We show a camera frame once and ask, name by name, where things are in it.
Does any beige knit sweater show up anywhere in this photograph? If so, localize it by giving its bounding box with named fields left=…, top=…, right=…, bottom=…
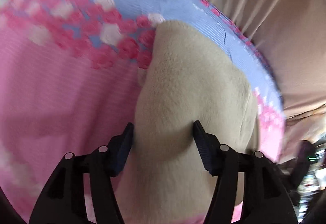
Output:
left=116, top=20, right=259, bottom=223

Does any cluttered dark shelf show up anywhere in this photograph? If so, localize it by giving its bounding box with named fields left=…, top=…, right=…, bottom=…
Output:
left=277, top=137, right=326, bottom=224

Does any beige curtain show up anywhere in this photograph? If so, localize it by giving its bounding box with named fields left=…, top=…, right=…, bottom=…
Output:
left=23, top=0, right=326, bottom=153

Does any pink blue floral bedsheet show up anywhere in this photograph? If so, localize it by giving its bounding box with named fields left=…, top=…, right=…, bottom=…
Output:
left=1, top=0, right=285, bottom=221

